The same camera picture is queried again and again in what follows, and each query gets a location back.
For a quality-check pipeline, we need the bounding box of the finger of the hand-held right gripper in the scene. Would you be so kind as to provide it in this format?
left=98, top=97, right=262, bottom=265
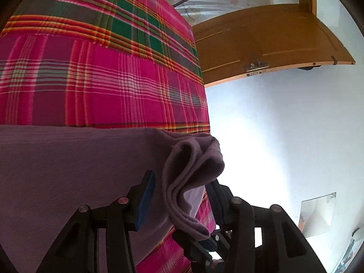
left=171, top=228, right=214, bottom=265
left=200, top=228, right=231, bottom=261

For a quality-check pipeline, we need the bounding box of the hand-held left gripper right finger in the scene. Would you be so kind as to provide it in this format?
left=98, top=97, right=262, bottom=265
left=205, top=178, right=327, bottom=273

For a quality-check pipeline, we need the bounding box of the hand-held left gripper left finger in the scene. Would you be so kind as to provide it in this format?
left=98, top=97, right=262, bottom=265
left=40, top=170, right=156, bottom=273

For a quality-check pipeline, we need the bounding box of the purple knit sweater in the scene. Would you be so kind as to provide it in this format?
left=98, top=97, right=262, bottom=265
left=0, top=126, right=226, bottom=273

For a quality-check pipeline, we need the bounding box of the white paper sheet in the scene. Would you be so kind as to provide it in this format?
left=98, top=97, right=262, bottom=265
left=298, top=193, right=337, bottom=237

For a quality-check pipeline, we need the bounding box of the pink plaid blanket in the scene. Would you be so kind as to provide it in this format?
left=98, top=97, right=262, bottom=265
left=0, top=0, right=217, bottom=273

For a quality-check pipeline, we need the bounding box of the metal door latch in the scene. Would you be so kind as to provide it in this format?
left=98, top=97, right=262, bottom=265
left=245, top=61, right=269, bottom=73

